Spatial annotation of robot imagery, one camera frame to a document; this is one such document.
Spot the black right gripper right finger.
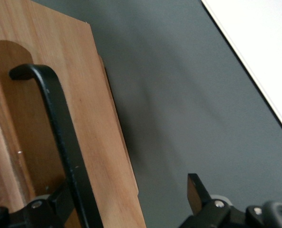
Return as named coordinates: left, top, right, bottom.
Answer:
left=178, top=173, right=282, bottom=228

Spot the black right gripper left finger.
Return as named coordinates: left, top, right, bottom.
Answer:
left=0, top=180, right=75, bottom=228

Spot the black metal drawer handle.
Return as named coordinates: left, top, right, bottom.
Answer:
left=9, top=64, right=104, bottom=228

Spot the light wooden drawer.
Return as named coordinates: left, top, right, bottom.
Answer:
left=0, top=0, right=146, bottom=228

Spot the beige plastic tray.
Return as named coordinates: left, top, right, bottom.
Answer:
left=201, top=0, right=282, bottom=141

